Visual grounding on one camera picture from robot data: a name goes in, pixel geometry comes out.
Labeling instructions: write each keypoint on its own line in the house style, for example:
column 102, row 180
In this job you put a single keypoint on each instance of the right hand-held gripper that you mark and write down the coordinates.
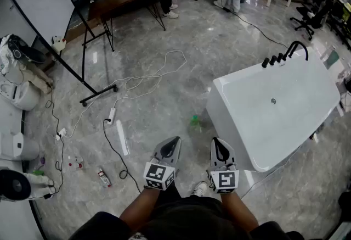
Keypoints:
column 225, row 179

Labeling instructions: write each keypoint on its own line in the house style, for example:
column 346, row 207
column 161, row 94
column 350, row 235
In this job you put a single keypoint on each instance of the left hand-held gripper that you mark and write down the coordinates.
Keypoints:
column 158, row 174

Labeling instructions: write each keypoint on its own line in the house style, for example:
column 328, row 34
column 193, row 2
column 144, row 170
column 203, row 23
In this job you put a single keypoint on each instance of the clear green cleaner bottle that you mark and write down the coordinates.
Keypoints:
column 195, row 123

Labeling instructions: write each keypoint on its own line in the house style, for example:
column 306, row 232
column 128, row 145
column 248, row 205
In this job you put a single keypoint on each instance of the person's right forearm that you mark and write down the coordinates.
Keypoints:
column 237, row 211

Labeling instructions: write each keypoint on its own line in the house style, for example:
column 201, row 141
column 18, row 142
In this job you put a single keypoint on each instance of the person's left forearm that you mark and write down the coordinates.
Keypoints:
column 137, row 210

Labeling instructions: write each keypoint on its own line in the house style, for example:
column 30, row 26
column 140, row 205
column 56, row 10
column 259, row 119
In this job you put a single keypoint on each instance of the person's white shoe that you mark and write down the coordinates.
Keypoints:
column 199, row 189

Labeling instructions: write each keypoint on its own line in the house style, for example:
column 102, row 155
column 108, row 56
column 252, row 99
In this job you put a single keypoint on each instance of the clear plastic sheet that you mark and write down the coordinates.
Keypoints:
column 119, row 137

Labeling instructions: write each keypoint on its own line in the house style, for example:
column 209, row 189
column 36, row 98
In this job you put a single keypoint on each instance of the white bathtub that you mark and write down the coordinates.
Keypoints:
column 274, row 118

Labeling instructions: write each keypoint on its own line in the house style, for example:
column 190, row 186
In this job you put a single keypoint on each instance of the red and white tube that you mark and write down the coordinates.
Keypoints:
column 104, row 178

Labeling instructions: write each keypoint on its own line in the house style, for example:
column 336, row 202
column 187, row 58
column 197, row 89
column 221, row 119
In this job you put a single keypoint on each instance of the person's dark clothing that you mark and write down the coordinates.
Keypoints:
column 189, row 219

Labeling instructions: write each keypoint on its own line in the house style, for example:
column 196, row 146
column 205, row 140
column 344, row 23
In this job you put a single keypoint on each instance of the small clear bottles red caps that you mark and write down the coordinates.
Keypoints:
column 76, row 163

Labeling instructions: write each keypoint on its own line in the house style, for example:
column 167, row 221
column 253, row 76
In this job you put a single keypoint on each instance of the black faucet knob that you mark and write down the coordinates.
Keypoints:
column 265, row 62
column 272, row 60
column 279, row 57

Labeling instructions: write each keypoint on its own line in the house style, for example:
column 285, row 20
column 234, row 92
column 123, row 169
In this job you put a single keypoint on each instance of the small white power strip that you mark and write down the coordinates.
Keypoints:
column 61, row 134

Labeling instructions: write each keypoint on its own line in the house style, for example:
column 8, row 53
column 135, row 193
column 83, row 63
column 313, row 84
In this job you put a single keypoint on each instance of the small purple object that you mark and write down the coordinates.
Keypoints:
column 42, row 160

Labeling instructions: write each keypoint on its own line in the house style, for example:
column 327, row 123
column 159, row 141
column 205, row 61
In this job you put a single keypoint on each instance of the small green object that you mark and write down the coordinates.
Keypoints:
column 38, row 172

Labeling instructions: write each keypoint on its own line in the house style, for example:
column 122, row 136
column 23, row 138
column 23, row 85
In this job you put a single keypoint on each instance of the black curved faucet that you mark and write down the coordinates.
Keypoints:
column 297, row 44

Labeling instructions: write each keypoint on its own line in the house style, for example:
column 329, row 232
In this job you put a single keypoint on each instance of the green bag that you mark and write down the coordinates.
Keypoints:
column 331, row 59

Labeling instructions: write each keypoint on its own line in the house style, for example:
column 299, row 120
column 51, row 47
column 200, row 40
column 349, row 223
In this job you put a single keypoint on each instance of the white toilet with black button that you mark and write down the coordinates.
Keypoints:
column 16, row 147

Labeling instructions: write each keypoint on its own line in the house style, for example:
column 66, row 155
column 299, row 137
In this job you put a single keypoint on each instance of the white toy chicken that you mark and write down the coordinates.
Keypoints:
column 58, row 44

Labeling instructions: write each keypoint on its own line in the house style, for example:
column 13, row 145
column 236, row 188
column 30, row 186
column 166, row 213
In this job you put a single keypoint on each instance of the white device with black disc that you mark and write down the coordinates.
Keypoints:
column 16, row 185

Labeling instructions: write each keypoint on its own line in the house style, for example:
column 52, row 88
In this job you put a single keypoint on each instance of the black office chair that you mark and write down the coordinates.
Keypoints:
column 315, row 17

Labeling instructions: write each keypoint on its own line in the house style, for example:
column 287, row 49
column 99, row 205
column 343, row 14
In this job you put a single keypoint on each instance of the pile of cloths and gear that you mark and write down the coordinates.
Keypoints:
column 19, row 57

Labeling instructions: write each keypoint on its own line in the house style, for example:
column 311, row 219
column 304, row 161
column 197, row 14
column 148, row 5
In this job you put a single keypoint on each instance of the whiteboard on black stand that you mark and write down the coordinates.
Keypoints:
column 44, row 2

